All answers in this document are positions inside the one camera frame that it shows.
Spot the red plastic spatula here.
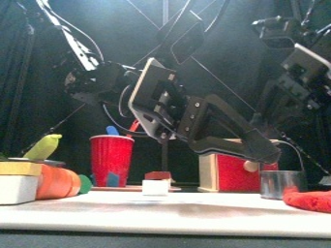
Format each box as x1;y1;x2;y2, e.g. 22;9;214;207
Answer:
126;119;142;137

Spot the wooden box with red drawer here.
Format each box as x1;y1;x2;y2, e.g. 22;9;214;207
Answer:
197;138;280;194

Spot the blue plastic utensil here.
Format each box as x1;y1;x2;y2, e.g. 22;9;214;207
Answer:
104;125;121;137

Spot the red cloth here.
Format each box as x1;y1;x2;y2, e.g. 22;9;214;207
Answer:
281;188;331;215

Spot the red plastic cup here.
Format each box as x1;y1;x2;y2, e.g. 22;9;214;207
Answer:
88;134;136;188

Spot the red and white toy sushi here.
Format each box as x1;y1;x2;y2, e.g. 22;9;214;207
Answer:
141;170;173;197

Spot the white cutting board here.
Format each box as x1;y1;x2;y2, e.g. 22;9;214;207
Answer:
0;190;331;240

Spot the light green toy vegetable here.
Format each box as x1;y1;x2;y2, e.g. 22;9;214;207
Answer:
21;133;64;162

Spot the orange toy carrot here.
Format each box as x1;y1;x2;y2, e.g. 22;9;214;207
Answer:
34;163;94;201

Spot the yellow and white toy block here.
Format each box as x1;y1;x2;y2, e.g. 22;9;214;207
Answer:
0;161;44;205

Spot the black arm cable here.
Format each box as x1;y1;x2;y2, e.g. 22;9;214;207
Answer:
101;84;146;138

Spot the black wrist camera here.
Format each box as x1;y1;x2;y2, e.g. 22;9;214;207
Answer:
154;12;206;66
250;15;305;50

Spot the metal frame pole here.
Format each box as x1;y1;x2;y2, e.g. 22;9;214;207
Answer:
161;0;170;172

